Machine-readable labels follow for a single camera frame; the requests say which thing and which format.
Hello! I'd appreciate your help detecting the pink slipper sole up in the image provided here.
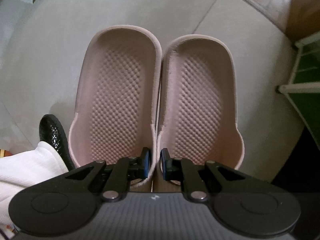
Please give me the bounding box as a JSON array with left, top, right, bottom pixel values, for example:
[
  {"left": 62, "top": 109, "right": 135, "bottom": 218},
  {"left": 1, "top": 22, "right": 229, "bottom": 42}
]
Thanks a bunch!
[{"left": 68, "top": 24, "right": 163, "bottom": 190}]

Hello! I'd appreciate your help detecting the white trouser leg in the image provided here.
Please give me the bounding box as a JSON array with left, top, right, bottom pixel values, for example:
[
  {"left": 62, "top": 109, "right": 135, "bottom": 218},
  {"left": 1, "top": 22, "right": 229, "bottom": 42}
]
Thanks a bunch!
[{"left": 1, "top": 141, "right": 68, "bottom": 230}]

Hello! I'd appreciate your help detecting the black shiny shoe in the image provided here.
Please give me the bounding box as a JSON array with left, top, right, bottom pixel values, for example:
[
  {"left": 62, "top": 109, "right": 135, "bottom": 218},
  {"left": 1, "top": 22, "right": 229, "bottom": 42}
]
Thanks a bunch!
[{"left": 39, "top": 114, "right": 75, "bottom": 171}]

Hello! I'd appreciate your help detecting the white green shoe rack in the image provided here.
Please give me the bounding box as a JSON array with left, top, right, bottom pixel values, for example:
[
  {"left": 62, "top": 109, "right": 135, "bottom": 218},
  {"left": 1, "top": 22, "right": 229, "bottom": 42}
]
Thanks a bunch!
[{"left": 276, "top": 32, "right": 319, "bottom": 146}]

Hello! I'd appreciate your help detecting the pink slipper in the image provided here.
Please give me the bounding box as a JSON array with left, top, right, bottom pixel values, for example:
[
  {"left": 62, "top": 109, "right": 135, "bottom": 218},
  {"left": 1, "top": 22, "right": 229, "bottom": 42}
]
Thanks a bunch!
[{"left": 155, "top": 34, "right": 245, "bottom": 186}]

